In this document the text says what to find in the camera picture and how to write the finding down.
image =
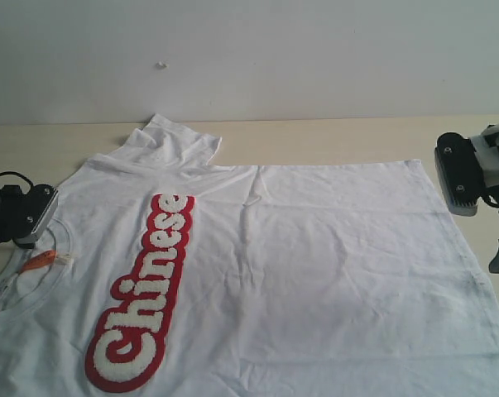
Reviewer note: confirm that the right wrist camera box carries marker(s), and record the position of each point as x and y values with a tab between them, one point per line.
460	175

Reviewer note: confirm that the white t-shirt red lettering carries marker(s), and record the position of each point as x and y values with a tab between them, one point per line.
163	275

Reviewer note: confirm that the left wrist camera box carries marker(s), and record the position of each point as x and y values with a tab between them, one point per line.
33	212

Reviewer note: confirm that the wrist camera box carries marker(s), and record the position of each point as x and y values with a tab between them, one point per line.
33	212
460	175

